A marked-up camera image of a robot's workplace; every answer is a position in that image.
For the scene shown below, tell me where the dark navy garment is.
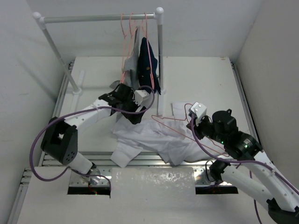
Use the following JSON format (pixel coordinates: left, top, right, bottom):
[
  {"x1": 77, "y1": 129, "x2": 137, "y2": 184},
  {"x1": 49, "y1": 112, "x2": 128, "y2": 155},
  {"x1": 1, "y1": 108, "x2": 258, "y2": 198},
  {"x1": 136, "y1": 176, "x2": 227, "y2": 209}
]
[{"x1": 137, "y1": 37, "x2": 161, "y2": 95}]

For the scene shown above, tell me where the white shirt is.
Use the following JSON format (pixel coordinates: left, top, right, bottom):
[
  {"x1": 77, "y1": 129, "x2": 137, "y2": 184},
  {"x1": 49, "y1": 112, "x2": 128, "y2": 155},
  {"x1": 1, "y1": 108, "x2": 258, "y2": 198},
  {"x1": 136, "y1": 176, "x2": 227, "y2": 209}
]
[{"x1": 109, "y1": 100, "x2": 222, "y2": 168}]

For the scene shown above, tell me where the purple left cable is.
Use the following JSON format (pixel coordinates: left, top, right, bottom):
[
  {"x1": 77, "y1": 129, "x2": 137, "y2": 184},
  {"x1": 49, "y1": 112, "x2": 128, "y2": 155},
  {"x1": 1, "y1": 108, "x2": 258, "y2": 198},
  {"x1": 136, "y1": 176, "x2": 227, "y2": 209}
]
[{"x1": 29, "y1": 85, "x2": 155, "y2": 189}]

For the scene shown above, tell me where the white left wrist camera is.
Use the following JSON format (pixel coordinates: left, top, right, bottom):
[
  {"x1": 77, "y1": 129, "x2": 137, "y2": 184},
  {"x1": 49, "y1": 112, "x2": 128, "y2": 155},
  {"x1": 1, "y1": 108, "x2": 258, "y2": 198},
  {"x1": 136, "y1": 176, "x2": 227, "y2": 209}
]
[{"x1": 134, "y1": 90, "x2": 150, "y2": 105}]

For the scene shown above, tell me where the pink wire hanger with navy garment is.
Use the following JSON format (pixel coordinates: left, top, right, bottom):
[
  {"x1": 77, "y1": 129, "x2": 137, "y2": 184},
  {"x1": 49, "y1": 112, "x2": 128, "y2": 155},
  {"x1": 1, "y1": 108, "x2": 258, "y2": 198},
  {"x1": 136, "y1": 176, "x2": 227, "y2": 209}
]
[{"x1": 142, "y1": 13, "x2": 155, "y2": 89}]

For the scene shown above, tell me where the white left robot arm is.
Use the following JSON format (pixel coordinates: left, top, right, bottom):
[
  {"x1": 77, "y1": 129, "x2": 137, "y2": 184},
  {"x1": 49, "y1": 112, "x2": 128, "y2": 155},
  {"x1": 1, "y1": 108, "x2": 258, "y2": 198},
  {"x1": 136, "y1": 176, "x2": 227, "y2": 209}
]
[{"x1": 41, "y1": 84, "x2": 139, "y2": 175}]

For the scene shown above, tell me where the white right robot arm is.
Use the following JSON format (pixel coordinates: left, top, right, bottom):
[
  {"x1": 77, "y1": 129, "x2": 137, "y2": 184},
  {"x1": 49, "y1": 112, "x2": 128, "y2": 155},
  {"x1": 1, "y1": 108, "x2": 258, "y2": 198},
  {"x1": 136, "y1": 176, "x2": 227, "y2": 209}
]
[{"x1": 187, "y1": 109, "x2": 299, "y2": 224}]

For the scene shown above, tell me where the aluminium frame rail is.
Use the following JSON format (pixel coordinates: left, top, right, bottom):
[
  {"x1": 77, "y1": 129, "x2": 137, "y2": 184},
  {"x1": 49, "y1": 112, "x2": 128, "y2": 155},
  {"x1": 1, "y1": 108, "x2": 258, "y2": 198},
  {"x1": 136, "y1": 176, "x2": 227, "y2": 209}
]
[{"x1": 9, "y1": 57, "x2": 258, "y2": 224}]

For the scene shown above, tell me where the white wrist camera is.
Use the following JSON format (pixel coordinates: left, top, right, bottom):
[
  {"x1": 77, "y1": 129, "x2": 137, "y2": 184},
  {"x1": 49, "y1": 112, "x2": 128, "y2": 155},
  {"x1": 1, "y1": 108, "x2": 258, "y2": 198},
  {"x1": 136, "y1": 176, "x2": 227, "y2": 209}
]
[
  {"x1": 189, "y1": 102, "x2": 207, "y2": 125},
  {"x1": 134, "y1": 90, "x2": 150, "y2": 105}
]

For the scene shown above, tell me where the purple cable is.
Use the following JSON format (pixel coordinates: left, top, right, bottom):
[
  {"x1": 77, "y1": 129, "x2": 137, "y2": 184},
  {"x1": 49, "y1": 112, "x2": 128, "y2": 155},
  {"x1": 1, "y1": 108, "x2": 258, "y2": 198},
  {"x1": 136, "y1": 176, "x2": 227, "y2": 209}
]
[
  {"x1": 29, "y1": 85, "x2": 155, "y2": 189},
  {"x1": 190, "y1": 116, "x2": 299, "y2": 224}
]

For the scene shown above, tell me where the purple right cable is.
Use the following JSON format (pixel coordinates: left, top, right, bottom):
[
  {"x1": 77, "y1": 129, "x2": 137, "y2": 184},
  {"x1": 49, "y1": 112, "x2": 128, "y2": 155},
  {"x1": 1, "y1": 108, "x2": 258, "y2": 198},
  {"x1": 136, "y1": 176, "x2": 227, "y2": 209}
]
[{"x1": 190, "y1": 116, "x2": 299, "y2": 224}]

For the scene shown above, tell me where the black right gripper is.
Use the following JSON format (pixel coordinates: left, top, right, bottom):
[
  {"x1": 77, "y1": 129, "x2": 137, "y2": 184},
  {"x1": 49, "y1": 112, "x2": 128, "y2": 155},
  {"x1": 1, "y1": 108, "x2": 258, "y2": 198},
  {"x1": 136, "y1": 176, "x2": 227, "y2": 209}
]
[{"x1": 186, "y1": 113, "x2": 225, "y2": 144}]

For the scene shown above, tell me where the grey shirt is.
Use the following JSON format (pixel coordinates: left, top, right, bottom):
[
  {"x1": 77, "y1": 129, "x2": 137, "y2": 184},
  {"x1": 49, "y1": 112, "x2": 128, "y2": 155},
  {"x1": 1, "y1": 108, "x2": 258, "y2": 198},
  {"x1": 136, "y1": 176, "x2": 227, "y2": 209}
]
[{"x1": 110, "y1": 27, "x2": 140, "y2": 91}]

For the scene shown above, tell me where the white clothes rack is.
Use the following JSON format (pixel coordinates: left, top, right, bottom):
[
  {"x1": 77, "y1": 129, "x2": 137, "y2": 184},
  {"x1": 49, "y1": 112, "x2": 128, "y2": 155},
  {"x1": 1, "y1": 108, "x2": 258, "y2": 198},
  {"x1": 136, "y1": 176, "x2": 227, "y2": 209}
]
[{"x1": 33, "y1": 7, "x2": 166, "y2": 119}]

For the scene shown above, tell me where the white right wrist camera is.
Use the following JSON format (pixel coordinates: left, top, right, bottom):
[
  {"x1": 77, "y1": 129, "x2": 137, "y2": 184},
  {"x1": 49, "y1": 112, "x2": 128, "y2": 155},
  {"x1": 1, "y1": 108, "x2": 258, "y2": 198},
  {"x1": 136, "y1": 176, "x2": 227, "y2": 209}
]
[{"x1": 189, "y1": 102, "x2": 207, "y2": 125}]

